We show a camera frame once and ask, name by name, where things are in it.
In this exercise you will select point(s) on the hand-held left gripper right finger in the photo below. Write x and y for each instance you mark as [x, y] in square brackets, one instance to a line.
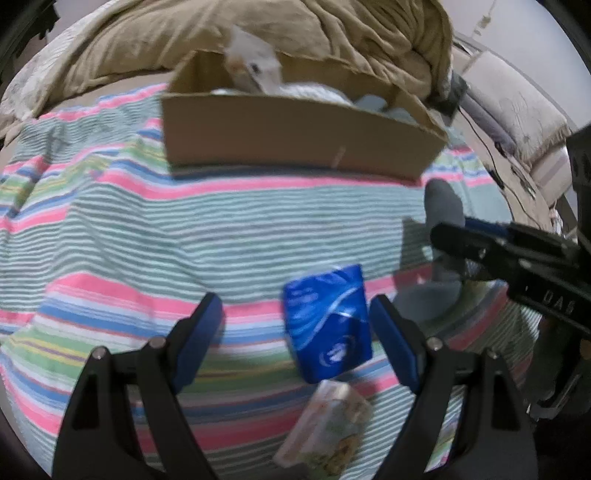
[392, 332]

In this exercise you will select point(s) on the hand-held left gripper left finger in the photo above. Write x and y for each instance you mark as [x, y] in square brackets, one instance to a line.
[203, 323]

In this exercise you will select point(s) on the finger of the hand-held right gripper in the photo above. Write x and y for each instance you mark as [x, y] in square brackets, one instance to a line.
[461, 240]
[485, 226]

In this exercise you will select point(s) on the grey sock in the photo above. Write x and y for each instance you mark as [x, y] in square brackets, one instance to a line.
[443, 203]

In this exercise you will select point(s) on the blue tissue packet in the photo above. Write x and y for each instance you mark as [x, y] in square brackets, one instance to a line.
[328, 318]

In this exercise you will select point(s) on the cardboard box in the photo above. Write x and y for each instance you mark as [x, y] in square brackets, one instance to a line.
[295, 134]

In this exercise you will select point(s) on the striped blanket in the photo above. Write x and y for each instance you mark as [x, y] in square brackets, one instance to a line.
[138, 240]

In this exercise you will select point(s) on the clear printed snack packet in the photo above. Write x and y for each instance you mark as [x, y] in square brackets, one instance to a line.
[325, 429]

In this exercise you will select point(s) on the beige pillow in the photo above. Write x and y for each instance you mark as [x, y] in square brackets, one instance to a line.
[512, 101]

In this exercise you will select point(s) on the black charger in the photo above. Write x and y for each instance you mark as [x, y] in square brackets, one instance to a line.
[455, 94]

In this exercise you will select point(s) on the white knitted cloth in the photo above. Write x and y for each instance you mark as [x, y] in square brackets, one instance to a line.
[314, 92]

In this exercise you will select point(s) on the white plastic bag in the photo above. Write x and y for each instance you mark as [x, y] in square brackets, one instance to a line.
[251, 64]

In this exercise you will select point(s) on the tan duvet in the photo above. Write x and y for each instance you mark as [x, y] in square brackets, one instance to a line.
[258, 32]

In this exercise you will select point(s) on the white floral quilt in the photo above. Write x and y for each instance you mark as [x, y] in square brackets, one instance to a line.
[41, 60]

